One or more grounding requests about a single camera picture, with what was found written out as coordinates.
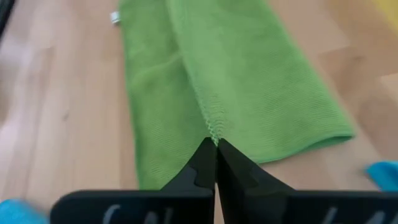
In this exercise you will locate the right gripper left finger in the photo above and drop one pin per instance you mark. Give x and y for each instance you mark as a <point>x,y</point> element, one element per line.
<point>174,205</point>

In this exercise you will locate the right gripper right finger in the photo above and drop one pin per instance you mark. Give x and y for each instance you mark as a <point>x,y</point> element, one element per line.
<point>264,205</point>

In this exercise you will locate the green microfiber towel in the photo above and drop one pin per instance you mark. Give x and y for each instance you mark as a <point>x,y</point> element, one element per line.
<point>217,77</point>

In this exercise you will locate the black metal table frame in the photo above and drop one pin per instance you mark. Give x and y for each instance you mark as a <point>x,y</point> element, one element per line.
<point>4,12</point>

